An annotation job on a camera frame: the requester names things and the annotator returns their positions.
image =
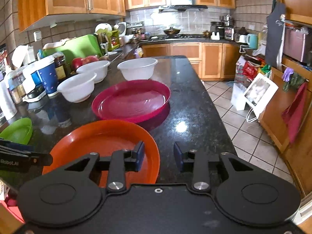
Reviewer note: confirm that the green plastic bowl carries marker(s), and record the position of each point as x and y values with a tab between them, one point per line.
18	132

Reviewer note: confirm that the red snack bag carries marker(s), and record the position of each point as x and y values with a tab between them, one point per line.
250	71

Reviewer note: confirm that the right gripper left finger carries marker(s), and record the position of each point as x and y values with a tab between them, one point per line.
116	165

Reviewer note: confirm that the red hanging towel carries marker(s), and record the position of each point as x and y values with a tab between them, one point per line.
293	114

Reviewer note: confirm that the orange plastic plate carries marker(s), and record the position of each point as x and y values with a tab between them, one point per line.
105	137

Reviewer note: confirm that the green cutting board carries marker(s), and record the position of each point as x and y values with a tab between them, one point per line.
78	47

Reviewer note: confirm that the black wok on stove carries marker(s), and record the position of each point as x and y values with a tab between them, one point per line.
171	31

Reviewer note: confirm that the range hood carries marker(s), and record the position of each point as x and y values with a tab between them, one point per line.
181	8

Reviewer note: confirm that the green dish rack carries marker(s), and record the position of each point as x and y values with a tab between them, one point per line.
108	39

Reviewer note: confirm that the red apple left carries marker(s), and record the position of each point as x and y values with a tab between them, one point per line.
76	63

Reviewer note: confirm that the white tray with items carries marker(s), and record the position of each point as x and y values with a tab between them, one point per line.
35	95

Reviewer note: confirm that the dark hanging apron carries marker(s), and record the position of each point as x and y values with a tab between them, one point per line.
275	34

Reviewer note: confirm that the dark sauce jar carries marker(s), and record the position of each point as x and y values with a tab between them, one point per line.
60	62

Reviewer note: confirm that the red apple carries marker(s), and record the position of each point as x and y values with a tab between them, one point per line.
89	59
76	63

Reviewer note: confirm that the magenta plastic plate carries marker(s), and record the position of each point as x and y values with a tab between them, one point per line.
134	101

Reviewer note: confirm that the white rice cooker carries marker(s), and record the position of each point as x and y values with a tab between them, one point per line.
122	27

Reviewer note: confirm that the teal electric kettle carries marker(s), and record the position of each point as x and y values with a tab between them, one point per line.
252	41

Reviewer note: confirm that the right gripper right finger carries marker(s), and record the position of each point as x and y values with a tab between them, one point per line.
204	164

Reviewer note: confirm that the white plastic bowl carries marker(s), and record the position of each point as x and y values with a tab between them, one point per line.
98	67
78	88
137	69

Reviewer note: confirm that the white picture box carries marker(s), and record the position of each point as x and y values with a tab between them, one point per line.
259	93

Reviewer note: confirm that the red apple right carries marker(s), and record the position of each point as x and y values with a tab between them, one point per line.
89	59

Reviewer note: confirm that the blue paper cup white lid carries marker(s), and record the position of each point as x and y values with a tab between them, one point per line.
46	70

